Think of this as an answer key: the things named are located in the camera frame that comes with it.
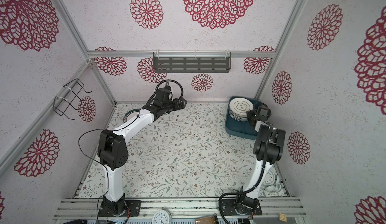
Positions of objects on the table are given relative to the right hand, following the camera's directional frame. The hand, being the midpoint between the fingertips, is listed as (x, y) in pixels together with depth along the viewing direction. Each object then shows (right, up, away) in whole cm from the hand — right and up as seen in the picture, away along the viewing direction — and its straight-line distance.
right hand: (249, 108), depth 102 cm
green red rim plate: (-86, -4, +10) cm, 87 cm away
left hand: (-46, +1, -10) cm, 47 cm away
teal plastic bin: (-5, -15, +4) cm, 16 cm away
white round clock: (-53, -52, -34) cm, 81 cm away
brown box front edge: (-33, -53, -35) cm, 71 cm away
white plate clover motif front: (-6, 0, +6) cm, 8 cm away
